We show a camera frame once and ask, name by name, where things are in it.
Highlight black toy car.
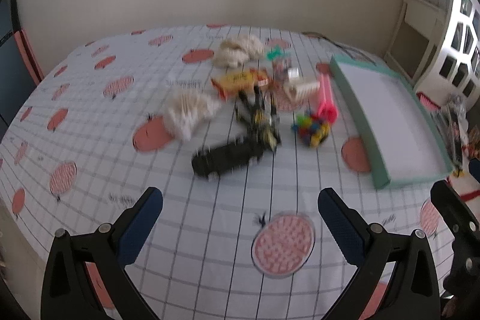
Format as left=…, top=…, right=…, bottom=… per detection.
left=191, top=137, right=265, bottom=179

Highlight bag of cotton swabs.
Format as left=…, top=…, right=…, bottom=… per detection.
left=163, top=88, right=222, bottom=141

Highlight colourful block fidget toy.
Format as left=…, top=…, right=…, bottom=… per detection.
left=291, top=110, right=330, bottom=149

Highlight pink hair roller clip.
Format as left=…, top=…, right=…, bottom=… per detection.
left=316, top=74, right=338, bottom=124

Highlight black gold action figure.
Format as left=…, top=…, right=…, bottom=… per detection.
left=235, top=85, right=281, bottom=154

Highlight yellow rice cracker packet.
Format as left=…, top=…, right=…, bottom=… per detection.
left=211, top=68, right=271, bottom=101

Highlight white hair claw clip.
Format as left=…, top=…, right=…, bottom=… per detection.
left=283, top=67, right=320, bottom=102

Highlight cream lace scrunchies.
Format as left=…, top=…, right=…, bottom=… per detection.
left=211, top=35, right=265, bottom=68

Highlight green rubber lizard toy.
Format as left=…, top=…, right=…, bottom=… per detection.
left=266, top=46, right=290, bottom=62

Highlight pastel rainbow fuzzy scrunchie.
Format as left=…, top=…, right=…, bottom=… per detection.
left=272, top=57, right=293, bottom=82

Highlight smartphone on stand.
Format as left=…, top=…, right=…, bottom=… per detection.
left=435, top=106, right=463, bottom=174

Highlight teal shallow box tray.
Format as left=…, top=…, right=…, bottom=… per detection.
left=329, top=55, right=453, bottom=189

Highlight crochet red pink mat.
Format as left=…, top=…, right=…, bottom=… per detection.
left=416, top=92, right=440, bottom=115

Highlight white cutout headboard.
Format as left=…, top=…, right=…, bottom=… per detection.
left=415, top=0, right=479, bottom=109

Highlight checked fruit print bedsheet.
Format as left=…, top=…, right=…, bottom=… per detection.
left=1, top=26, right=452, bottom=319

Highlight white bedside shelf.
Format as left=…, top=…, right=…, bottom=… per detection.
left=384, top=0, right=447, bottom=85

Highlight black cable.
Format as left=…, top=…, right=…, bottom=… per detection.
left=302, top=31, right=362, bottom=55

